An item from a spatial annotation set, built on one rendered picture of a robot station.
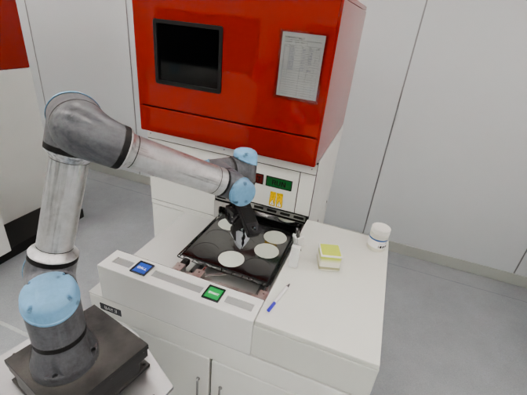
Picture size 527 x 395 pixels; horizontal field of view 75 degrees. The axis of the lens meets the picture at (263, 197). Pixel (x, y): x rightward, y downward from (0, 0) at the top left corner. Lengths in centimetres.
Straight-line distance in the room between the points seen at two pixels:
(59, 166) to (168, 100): 75
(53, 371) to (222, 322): 43
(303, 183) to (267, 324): 65
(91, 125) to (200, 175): 26
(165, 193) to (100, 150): 106
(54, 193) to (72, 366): 41
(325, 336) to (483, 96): 221
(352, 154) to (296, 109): 167
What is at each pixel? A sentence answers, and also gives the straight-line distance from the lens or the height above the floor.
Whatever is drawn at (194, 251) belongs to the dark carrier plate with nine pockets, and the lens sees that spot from 136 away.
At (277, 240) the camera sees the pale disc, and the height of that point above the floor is 90.
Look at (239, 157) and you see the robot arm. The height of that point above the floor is 134.
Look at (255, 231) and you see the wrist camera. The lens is 108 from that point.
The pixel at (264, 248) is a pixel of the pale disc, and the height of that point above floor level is 90.
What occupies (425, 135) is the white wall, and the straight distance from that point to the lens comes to 287.
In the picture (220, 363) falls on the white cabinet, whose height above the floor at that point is 73.
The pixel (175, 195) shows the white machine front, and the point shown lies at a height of 90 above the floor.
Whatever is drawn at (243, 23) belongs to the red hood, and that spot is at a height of 170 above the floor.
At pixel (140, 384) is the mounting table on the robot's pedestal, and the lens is 109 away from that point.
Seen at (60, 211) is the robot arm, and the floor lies 127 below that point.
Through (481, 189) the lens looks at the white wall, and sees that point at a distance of 305.
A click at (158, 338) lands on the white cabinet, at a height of 73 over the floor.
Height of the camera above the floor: 172
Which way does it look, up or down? 28 degrees down
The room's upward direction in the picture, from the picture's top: 6 degrees clockwise
